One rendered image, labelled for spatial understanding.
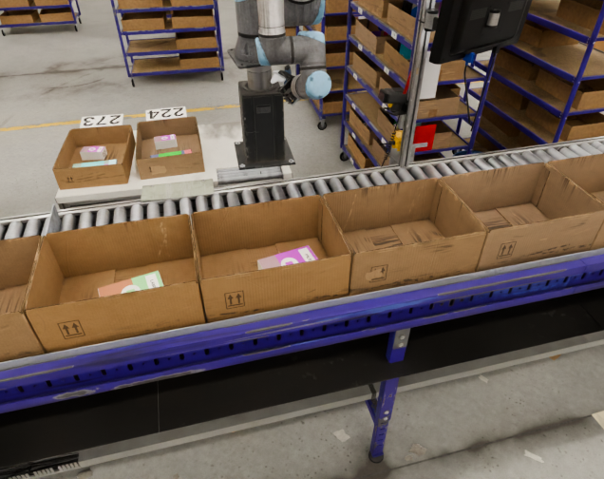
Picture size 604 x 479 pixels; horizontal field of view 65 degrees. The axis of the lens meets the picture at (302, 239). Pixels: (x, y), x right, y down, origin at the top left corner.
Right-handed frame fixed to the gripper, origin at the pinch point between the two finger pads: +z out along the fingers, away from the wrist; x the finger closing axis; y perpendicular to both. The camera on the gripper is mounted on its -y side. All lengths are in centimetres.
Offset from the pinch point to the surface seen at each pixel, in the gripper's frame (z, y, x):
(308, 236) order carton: -56, 45, 24
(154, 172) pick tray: 25, 63, -11
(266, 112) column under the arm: 9.1, 11.8, 3.9
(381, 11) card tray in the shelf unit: 60, -87, 27
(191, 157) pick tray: 20, 47, -5
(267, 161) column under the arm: 17.7, 25.0, 21.3
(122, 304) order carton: -78, 89, -13
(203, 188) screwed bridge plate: 9, 54, 6
